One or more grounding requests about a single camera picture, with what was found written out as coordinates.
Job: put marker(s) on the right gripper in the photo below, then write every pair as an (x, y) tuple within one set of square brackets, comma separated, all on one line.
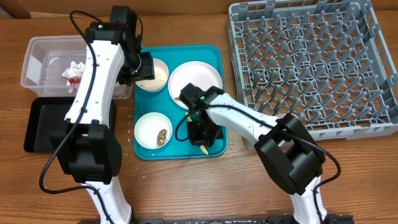
[(196, 139)]

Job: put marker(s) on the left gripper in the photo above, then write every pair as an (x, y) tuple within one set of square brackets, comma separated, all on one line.
[(147, 72)]

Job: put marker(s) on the yellow plastic spoon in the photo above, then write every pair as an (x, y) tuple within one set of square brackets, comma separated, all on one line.
[(202, 148)]

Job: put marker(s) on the white bowl with residue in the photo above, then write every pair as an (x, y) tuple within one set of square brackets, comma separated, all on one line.
[(161, 74)]

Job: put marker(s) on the white napkin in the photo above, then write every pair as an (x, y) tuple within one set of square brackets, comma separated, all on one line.
[(75, 70)]

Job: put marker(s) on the red foil wrapper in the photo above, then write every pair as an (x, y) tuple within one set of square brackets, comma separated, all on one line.
[(74, 81)]

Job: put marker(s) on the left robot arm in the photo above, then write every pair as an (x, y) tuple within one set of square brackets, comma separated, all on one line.
[(84, 143)]

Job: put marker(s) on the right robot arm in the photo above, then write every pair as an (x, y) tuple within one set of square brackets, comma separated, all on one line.
[(286, 149)]

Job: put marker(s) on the grey dishwasher rack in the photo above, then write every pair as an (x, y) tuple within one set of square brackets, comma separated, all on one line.
[(324, 61)]

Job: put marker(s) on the brown food scrap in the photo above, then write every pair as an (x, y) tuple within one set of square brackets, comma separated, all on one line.
[(162, 137)]

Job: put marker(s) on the teal serving tray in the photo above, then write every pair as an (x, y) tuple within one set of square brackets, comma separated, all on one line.
[(161, 102)]

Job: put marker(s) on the white bowl with food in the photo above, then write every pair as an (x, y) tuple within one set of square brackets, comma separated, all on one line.
[(147, 128)]

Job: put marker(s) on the white round plate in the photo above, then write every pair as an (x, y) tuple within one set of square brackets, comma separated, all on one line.
[(200, 74)]

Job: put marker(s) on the clear plastic bin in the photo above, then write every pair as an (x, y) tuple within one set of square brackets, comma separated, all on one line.
[(47, 57)]

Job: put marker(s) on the black plastic tray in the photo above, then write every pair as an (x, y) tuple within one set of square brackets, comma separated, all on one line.
[(46, 113)]

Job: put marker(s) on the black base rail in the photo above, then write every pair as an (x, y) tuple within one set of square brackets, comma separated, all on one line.
[(280, 219)]

